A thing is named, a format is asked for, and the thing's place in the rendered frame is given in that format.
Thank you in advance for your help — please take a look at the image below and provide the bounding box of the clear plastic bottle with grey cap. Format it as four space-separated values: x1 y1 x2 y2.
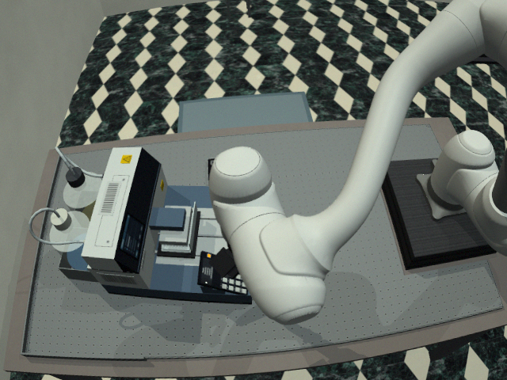
49 208 90 271

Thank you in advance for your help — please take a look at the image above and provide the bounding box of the grey curved hose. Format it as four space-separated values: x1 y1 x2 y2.
55 146 102 178

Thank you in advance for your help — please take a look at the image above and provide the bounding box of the white and black benchtop lab machine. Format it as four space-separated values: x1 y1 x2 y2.
82 147 252 304

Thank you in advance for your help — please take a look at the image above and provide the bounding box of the clear plastic bottle with black cap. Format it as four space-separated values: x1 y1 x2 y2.
63 167 102 220

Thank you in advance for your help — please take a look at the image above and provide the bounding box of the black rectangular frame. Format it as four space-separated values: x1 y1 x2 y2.
208 158 214 181

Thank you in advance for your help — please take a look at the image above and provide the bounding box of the grey flexible hose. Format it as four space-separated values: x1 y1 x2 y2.
29 207 83 245

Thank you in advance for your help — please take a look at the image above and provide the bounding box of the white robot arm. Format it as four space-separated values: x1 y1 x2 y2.
208 0 507 325

